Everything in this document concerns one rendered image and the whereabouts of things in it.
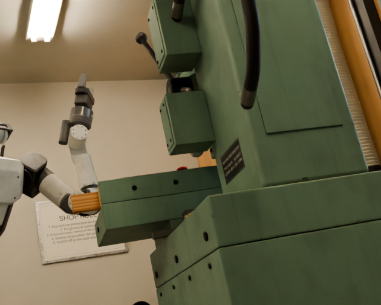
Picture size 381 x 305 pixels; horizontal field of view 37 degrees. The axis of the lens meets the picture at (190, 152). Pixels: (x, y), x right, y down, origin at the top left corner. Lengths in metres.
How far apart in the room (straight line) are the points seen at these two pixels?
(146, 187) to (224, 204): 0.39
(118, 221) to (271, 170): 0.42
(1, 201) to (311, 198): 1.35
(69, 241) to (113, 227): 3.03
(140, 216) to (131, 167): 3.30
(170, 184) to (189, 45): 0.33
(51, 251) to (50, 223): 0.21
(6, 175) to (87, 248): 2.27
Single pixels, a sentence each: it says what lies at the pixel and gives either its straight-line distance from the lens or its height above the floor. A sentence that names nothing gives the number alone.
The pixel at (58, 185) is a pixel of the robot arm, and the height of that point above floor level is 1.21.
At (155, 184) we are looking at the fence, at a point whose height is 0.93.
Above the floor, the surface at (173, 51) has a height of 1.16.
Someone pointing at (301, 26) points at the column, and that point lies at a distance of 1.18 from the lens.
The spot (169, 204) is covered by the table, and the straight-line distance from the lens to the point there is 1.32.
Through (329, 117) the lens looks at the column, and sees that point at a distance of 1.11.
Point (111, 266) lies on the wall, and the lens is 4.35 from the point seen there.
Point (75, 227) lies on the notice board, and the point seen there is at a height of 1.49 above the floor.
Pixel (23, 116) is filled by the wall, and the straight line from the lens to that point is 4.60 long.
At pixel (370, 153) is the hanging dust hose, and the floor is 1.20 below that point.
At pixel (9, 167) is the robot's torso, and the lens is 2.14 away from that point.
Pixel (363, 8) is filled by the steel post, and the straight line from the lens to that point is 2.91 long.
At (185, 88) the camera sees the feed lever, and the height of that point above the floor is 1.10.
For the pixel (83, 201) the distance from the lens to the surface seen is 1.33.
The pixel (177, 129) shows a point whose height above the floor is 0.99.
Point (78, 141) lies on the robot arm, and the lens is 2.19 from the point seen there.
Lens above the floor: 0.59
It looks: 17 degrees up
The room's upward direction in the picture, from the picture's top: 12 degrees counter-clockwise
